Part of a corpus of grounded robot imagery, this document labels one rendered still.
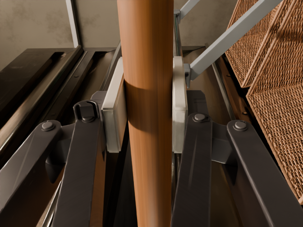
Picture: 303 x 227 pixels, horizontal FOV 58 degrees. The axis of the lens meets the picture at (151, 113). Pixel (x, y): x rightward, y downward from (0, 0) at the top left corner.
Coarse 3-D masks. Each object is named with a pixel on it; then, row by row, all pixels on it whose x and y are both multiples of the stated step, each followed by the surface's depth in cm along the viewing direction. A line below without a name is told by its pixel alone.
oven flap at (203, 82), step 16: (208, 80) 132; (208, 96) 120; (224, 96) 112; (208, 112) 111; (224, 112) 107; (224, 176) 82; (224, 192) 77; (224, 208) 73; (224, 224) 70; (240, 224) 68
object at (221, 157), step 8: (192, 96) 16; (200, 96) 16; (192, 104) 15; (200, 104) 15; (192, 112) 15; (216, 128) 13; (224, 128) 13; (216, 136) 13; (224, 136) 13; (216, 144) 13; (224, 144) 13; (216, 152) 13; (224, 152) 13; (232, 152) 13; (216, 160) 13; (224, 160) 13; (232, 160) 13
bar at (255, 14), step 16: (192, 0) 94; (272, 0) 48; (176, 16) 94; (256, 16) 50; (176, 32) 78; (224, 32) 53; (240, 32) 51; (176, 48) 67; (208, 48) 55; (224, 48) 53; (192, 64) 56; (208, 64) 55; (192, 80) 57; (176, 160) 36; (176, 176) 34
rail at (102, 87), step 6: (120, 42) 141; (114, 54) 127; (114, 60) 121; (108, 72) 111; (102, 84) 103; (102, 90) 99; (54, 198) 59; (54, 204) 58; (48, 210) 57; (54, 210) 56; (48, 216) 55; (48, 222) 54
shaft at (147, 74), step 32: (128, 0) 13; (160, 0) 13; (128, 32) 14; (160, 32) 14; (128, 64) 15; (160, 64) 15; (128, 96) 17; (160, 96) 16; (160, 128) 17; (160, 160) 19; (160, 192) 21; (160, 224) 23
